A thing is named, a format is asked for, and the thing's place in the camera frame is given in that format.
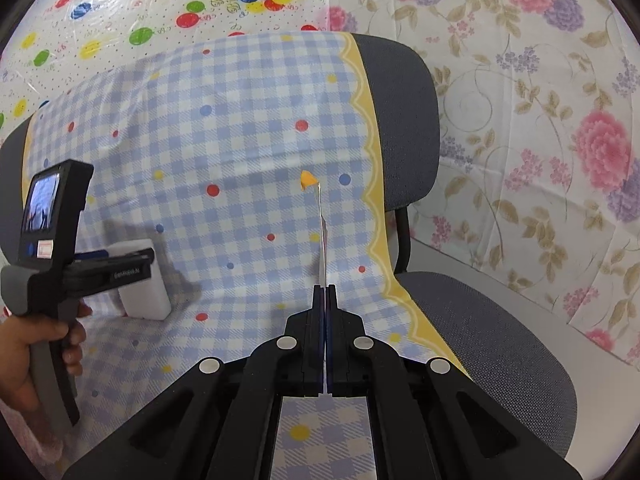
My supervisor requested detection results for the left hand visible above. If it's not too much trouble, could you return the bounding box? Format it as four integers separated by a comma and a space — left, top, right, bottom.
0, 301, 93, 414

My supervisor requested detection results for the blue checked cloth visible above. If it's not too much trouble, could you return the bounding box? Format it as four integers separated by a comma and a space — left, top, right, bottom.
25, 32, 451, 472

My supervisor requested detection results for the red yellow snack packet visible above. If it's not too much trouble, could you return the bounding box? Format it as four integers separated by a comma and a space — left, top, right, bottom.
299, 170, 328, 393

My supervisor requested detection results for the floral print sheet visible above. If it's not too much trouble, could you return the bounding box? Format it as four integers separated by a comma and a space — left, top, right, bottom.
331, 0, 639, 365

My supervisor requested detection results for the balloon print plastic sheet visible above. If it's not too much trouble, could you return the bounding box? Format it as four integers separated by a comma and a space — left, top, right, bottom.
1, 0, 355, 136

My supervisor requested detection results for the grey office chair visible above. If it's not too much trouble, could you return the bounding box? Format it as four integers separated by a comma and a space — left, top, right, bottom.
21, 32, 577, 468

